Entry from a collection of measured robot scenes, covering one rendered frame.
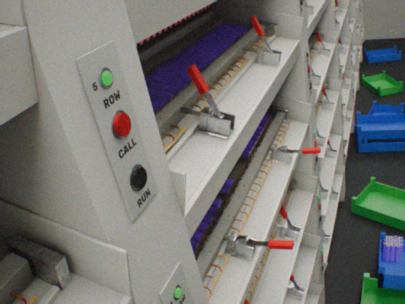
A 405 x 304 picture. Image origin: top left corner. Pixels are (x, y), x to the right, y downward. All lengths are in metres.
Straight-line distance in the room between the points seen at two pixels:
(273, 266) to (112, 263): 0.60
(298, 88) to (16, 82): 0.77
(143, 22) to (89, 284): 0.21
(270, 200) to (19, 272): 0.48
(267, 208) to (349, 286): 0.92
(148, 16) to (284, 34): 0.59
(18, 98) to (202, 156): 0.26
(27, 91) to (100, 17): 0.07
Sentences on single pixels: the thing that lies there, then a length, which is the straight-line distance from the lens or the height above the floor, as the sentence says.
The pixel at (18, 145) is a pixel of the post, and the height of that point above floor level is 1.08.
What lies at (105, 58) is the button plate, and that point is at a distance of 0.27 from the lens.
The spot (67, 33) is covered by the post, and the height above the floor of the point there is 1.14.
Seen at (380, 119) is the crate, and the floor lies 0.10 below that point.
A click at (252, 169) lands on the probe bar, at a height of 0.79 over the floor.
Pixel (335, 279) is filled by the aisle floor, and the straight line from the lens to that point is 1.58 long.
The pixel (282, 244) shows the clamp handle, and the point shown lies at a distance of 0.57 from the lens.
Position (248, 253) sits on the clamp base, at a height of 0.77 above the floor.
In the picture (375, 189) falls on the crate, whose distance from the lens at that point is 2.01.
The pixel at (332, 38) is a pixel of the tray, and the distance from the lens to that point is 1.61.
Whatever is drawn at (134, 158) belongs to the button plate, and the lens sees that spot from 0.29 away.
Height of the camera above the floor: 1.17
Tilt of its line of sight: 27 degrees down
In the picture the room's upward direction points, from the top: 13 degrees counter-clockwise
